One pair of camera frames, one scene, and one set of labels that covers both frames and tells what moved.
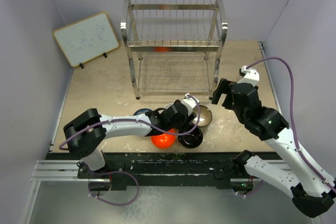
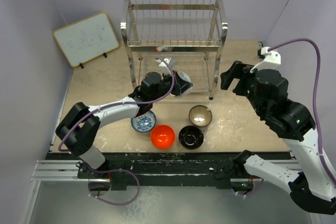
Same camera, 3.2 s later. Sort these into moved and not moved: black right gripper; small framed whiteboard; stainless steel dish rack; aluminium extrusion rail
Moved: black right gripper
Not moved: small framed whiteboard; stainless steel dish rack; aluminium extrusion rail
